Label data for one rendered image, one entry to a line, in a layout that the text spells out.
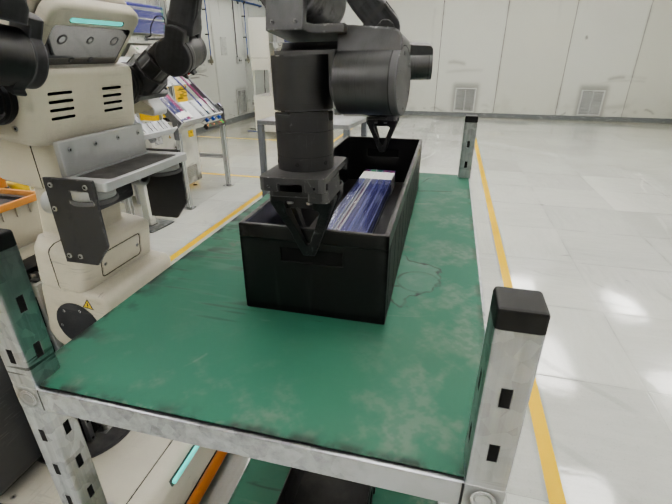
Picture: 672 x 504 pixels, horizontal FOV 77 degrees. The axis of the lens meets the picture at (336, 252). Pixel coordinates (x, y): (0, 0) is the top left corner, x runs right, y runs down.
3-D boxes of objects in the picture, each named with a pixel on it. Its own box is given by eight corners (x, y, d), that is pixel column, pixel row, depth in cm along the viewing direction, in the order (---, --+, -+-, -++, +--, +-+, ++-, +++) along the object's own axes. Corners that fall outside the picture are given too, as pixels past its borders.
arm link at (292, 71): (287, 43, 42) (257, 42, 37) (352, 41, 40) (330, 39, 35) (291, 116, 45) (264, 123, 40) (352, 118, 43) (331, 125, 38)
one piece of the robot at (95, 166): (45, 261, 79) (7, 143, 70) (140, 212, 103) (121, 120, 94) (119, 270, 75) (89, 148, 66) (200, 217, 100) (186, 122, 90)
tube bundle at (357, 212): (364, 183, 99) (365, 168, 97) (395, 185, 97) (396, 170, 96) (293, 290, 54) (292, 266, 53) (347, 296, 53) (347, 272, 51)
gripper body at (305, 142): (347, 172, 48) (347, 104, 45) (324, 199, 39) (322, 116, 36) (293, 170, 50) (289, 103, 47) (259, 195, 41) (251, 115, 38)
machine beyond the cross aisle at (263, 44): (327, 130, 752) (326, 6, 671) (313, 138, 680) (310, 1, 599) (255, 127, 782) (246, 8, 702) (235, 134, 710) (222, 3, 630)
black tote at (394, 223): (346, 182, 103) (346, 135, 98) (418, 187, 99) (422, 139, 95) (246, 306, 53) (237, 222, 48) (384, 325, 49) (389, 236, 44)
